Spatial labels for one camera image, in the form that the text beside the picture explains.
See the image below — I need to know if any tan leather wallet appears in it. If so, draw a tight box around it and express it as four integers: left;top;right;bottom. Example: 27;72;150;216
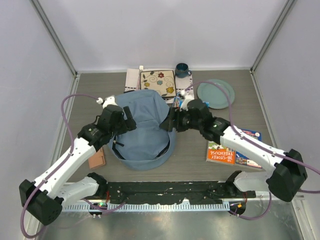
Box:
88;147;106;169

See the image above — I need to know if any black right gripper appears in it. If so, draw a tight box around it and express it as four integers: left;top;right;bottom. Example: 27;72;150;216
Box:
159;107;202;133

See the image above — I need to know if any patterned white cloth placemat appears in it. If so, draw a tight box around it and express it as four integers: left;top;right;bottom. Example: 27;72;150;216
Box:
124;68;193;104

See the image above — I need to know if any dark blue ceramic mug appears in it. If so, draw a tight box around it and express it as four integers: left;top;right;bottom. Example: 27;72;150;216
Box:
174;62;192;79

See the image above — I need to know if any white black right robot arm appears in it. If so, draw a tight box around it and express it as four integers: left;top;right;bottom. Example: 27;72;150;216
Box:
159;99;308;202

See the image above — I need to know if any round teal ceramic plate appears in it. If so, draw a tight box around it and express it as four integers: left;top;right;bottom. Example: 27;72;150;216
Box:
197;79;236;110

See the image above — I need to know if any dark blue cartoon book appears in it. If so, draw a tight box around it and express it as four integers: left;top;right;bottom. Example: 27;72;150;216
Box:
235;128;262;170

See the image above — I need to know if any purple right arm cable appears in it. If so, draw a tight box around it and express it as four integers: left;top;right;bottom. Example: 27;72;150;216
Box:
184;80;320;221

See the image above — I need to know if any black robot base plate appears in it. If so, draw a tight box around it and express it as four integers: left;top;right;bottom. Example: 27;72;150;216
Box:
104;181;256;205

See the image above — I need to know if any square floral ceramic plate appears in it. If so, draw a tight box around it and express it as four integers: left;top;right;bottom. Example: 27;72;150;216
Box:
140;70;177;98

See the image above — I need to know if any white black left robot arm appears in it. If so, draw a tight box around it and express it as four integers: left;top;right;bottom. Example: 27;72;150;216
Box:
18;104;137;226

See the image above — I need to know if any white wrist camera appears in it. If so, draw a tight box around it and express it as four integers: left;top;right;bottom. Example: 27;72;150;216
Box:
96;95;118;109
178;90;195;111

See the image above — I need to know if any light blue fabric backpack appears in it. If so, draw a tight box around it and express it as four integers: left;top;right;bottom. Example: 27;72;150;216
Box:
107;89;176;171

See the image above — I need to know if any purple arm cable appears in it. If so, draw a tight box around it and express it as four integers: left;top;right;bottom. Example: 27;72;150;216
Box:
184;80;320;221
19;93;126;239

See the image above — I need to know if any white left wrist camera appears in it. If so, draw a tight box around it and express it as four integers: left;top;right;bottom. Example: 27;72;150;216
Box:
96;95;118;109

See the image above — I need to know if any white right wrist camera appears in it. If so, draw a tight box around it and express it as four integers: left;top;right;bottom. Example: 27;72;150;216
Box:
178;90;195;111

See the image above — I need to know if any orange treehouse paperback book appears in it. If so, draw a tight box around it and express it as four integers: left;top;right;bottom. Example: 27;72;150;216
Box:
206;141;235;165

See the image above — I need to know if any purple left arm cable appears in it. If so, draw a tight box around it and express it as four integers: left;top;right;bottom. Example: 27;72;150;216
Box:
19;93;126;239

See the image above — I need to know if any bright blue paperback book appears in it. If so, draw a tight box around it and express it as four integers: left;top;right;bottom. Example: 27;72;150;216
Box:
172;92;210;108

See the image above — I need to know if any white slotted cable duct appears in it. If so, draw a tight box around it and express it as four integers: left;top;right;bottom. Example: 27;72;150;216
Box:
62;200;230;214

